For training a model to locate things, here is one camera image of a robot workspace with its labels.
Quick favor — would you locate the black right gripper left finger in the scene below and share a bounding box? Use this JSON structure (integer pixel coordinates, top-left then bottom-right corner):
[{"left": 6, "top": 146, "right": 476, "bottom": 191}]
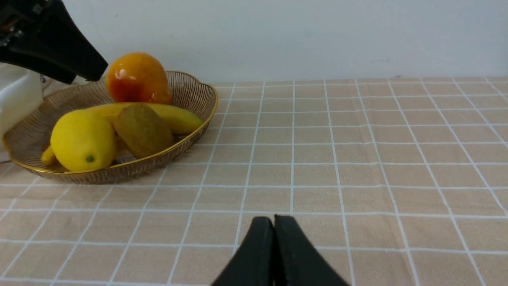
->
[{"left": 212, "top": 216, "right": 274, "bottom": 286}]

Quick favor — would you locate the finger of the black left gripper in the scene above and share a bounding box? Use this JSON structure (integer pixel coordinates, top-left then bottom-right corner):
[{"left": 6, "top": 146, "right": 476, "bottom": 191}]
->
[{"left": 0, "top": 0, "right": 108, "bottom": 84}]

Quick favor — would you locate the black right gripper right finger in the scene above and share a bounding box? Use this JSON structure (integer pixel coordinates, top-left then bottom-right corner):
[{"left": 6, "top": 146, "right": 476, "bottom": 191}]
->
[{"left": 274, "top": 215, "right": 349, "bottom": 286}]

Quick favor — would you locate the brown kiwi fruit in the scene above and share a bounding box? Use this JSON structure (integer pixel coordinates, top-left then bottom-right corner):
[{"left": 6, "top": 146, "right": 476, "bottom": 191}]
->
[{"left": 113, "top": 104, "right": 175, "bottom": 159}]

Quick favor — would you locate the white canvas tote bag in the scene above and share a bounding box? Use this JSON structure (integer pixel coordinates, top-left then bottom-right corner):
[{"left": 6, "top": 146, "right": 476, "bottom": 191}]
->
[{"left": 0, "top": 63, "right": 52, "bottom": 139}]

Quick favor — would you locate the orange mango fruit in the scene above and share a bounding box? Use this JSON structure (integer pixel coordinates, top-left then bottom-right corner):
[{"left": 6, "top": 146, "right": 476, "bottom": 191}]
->
[{"left": 105, "top": 51, "right": 173, "bottom": 105}]

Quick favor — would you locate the yellow lemon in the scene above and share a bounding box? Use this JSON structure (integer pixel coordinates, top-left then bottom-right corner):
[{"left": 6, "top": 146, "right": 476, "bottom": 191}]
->
[{"left": 50, "top": 109, "right": 117, "bottom": 172}]

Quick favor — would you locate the yellow banana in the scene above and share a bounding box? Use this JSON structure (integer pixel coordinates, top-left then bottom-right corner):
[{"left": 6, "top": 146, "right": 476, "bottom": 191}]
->
[{"left": 40, "top": 102, "right": 203, "bottom": 165}]

